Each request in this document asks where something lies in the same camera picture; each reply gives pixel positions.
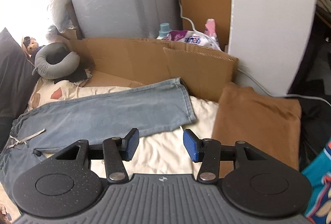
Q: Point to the pink white refill pouch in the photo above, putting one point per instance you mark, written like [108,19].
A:
[208,38]

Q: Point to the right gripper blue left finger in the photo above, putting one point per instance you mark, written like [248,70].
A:
[129,144]

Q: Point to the brown suede cushion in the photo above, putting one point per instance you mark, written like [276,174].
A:
[270,124]

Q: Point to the brown teddy bear toy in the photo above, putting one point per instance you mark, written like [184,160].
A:
[30,46]

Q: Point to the white laundry detergent bottle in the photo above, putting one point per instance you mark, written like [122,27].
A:
[164,31]

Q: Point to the teal patterned blanket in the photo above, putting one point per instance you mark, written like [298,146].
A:
[318,173]

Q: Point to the black cloth under neck pillow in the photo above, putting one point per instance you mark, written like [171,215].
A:
[79,75]

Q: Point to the blue-grey denim pants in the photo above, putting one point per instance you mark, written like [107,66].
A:
[156,108]

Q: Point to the grey U-shaped neck pillow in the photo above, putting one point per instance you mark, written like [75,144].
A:
[55,61]

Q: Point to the dark grey pillow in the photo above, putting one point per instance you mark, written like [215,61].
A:
[17,83]

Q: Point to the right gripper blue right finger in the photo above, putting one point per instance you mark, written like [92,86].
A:
[193,145]

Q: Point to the cream bear-print quilt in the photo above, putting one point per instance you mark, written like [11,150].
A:
[159,153]

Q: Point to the brown cardboard sheet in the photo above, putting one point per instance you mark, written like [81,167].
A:
[136,62]

